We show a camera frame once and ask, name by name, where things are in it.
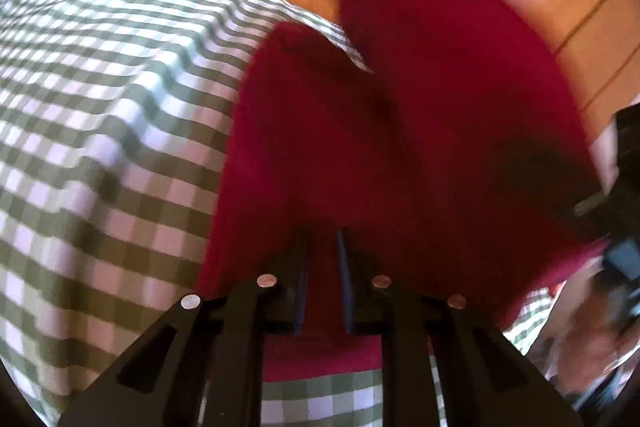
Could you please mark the magenta long-sleeved shirt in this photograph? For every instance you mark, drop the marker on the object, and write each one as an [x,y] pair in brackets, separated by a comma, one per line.
[410,132]

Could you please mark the person's right hand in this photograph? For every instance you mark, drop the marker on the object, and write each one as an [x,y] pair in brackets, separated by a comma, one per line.
[604,157]

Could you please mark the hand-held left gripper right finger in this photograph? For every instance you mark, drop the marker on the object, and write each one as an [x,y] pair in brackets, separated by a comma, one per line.
[346,287]

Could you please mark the person's right forearm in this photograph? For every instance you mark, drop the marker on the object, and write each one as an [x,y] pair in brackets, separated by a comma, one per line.
[585,337]

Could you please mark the green white checkered tablecloth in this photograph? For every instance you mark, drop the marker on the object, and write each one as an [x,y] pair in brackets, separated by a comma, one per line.
[110,147]

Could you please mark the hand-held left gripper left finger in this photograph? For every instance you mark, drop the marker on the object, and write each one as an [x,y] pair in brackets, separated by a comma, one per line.
[299,287]

